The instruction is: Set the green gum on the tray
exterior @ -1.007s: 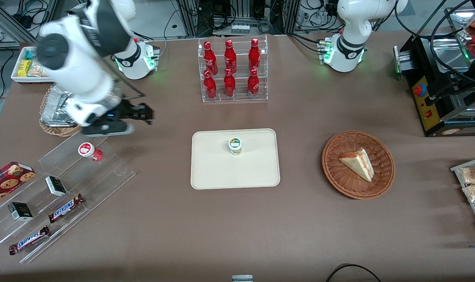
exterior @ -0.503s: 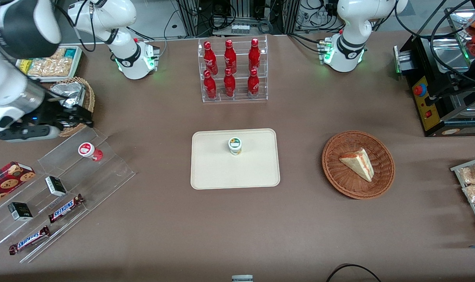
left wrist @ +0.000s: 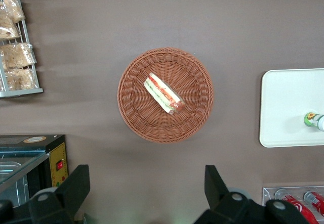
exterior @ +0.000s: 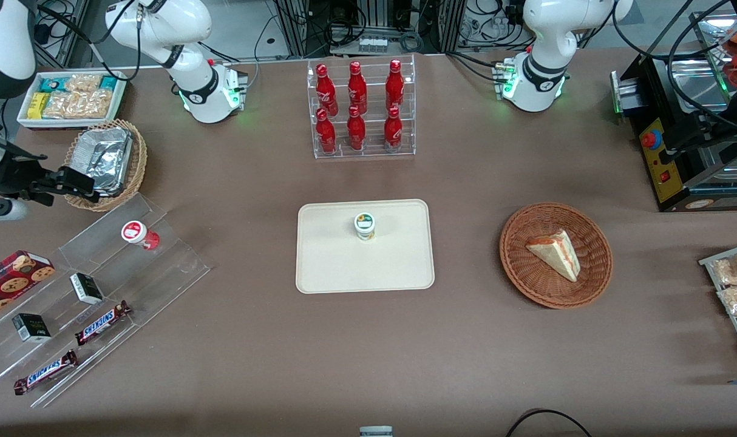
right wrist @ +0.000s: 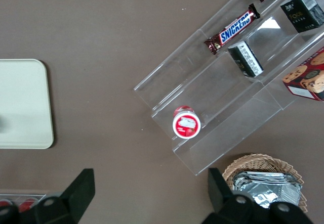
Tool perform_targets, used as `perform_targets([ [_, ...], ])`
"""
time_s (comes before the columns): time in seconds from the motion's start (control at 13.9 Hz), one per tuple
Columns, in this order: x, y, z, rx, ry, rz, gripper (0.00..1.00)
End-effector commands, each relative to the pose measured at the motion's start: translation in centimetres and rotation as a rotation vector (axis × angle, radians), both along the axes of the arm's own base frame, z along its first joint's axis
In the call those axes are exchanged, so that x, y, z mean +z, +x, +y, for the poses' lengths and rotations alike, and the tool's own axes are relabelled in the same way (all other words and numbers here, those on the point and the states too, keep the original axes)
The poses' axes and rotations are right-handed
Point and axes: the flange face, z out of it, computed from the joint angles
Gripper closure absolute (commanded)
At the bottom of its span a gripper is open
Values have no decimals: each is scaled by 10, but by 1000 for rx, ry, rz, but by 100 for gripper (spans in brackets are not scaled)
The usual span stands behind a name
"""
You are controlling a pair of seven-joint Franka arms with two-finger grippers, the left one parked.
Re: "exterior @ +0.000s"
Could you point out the teal snack packet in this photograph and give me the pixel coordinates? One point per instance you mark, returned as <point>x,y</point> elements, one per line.
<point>53,84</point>
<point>108,82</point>

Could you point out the small black box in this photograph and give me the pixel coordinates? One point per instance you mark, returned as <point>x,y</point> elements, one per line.
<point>87,288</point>
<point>31,328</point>

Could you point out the clear acrylic bottle rack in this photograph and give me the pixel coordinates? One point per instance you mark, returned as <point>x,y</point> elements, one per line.
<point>371,152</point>

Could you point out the white power strip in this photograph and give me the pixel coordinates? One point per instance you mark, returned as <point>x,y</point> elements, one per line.
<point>373,44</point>

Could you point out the wrapped sandwich wedge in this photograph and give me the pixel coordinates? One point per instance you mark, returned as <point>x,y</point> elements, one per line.
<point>556,254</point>

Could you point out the white plastic snack bin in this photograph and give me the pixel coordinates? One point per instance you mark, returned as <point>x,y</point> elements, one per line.
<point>121,103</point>

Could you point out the Snickers chocolate bar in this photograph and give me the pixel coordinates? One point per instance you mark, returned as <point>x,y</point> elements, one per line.
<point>101,323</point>
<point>45,372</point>

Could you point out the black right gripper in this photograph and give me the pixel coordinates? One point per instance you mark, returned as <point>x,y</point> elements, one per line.
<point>17,177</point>

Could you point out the clear acrylic stepped shelf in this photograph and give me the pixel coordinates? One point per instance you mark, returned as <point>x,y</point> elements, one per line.
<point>162,273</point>

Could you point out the small grey device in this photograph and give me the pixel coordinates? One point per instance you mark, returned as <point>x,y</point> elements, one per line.
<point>376,431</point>

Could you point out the clear cracker bag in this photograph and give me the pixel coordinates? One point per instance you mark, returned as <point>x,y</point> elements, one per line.
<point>80,100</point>

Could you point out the silver foil tray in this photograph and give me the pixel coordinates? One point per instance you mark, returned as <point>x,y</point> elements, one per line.
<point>104,155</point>

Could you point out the light wicker basket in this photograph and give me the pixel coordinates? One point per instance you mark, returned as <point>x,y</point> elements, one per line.
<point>139,158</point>

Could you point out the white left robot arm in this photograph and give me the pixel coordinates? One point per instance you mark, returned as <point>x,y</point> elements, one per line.
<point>541,36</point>

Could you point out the yellow snack packet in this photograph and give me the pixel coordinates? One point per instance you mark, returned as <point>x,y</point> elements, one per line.
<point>37,106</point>

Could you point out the round brown wicker basket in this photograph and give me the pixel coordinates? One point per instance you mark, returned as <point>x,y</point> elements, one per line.
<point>532,279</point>

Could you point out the black sealing machine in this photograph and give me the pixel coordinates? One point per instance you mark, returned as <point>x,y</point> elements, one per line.
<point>672,121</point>

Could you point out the red cola bottle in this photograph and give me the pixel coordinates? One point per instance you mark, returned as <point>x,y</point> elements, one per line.
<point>357,88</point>
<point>356,130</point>
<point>326,133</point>
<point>393,130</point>
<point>394,85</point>
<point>325,88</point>

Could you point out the red gum bottle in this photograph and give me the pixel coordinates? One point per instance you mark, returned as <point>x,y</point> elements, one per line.
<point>139,234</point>

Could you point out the beige plastic tray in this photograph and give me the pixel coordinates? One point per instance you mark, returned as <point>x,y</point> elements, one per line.
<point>332,261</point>

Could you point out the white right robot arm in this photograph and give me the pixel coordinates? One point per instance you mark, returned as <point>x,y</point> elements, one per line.
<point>192,85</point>

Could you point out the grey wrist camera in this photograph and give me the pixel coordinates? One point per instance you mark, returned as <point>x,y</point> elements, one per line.
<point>1,209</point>

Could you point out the red cookie box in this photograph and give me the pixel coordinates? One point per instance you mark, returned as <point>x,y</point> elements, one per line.
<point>10,282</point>

